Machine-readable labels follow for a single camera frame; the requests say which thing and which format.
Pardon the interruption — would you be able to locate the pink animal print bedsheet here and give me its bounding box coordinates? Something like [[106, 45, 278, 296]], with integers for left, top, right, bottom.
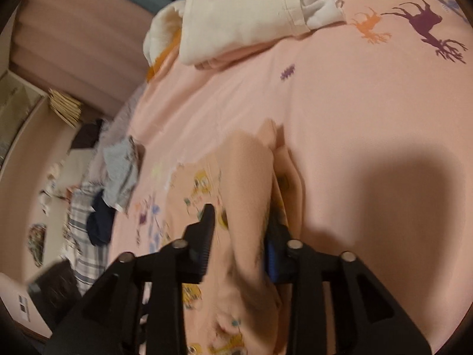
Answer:
[[107, 0, 473, 355]]

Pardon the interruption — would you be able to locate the beige pillow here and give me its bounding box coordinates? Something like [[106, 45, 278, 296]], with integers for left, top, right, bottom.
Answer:
[[55, 148, 97, 193]]

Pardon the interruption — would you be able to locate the orange cartoon print shirt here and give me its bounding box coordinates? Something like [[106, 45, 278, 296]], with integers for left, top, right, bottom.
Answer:
[[163, 118, 307, 355]]

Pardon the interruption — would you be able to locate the grey crumpled garment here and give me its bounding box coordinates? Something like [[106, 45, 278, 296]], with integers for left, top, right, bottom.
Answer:
[[101, 136, 145, 213]]

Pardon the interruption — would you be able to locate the dark brown cloth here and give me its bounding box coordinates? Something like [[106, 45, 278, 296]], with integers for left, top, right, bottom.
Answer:
[[70, 118, 106, 152]]

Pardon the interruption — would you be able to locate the white goose plush toy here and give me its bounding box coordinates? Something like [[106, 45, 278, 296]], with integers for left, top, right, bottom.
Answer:
[[142, 0, 185, 82]]

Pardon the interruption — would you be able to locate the beige curtain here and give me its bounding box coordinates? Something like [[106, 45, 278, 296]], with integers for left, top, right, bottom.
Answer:
[[7, 0, 178, 108]]

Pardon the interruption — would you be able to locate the navy crumpled garment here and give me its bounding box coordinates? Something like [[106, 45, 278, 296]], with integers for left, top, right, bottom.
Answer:
[[87, 188, 117, 246]]

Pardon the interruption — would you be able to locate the plaid bedding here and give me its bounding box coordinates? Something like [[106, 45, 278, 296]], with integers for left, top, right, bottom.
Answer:
[[61, 181, 111, 296]]

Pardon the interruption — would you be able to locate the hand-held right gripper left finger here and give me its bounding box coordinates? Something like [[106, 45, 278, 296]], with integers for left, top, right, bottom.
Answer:
[[44, 203, 217, 355]]

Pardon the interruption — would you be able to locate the cream folded garment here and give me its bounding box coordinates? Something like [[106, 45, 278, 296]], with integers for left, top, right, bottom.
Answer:
[[179, 0, 346, 65]]

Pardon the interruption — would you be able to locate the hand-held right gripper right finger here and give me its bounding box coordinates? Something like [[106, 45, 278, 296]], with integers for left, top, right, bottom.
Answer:
[[263, 216, 432, 355]]

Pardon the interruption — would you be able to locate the small white plush toy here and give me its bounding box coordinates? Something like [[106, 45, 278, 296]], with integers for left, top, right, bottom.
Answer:
[[39, 163, 65, 215]]

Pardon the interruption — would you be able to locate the grey blanket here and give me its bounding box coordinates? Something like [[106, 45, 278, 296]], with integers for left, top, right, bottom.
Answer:
[[92, 81, 148, 163]]

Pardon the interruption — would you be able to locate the white wall socket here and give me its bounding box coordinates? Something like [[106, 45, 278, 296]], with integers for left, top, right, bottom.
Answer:
[[17, 293, 31, 322]]

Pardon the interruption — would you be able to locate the patterned printed cloth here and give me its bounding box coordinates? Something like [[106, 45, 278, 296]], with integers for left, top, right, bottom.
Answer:
[[27, 223, 48, 267]]

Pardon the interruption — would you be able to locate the striped hanging cloth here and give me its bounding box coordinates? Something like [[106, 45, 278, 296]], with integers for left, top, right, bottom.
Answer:
[[48, 88, 84, 128]]

